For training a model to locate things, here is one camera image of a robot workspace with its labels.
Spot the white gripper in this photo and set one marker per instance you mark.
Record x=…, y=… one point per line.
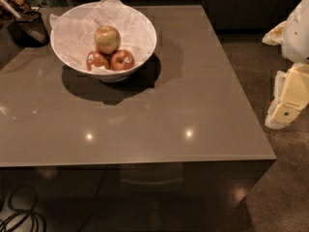
x=297, y=36

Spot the yellow-green top apple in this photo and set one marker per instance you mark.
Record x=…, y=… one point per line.
x=107, y=39

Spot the red apple right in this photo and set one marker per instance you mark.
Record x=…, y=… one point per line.
x=122, y=60

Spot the red apple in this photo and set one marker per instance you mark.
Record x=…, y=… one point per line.
x=122, y=60
x=96, y=60

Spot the red apple left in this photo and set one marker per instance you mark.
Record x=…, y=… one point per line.
x=96, y=60

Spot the white ceramic bowl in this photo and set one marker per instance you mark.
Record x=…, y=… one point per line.
x=72, y=36

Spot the white crumpled paper liner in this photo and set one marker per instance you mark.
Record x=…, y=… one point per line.
x=107, y=40

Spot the black mesh basket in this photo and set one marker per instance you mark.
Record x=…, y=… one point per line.
x=29, y=30

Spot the brown patterned item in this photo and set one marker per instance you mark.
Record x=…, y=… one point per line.
x=21, y=6

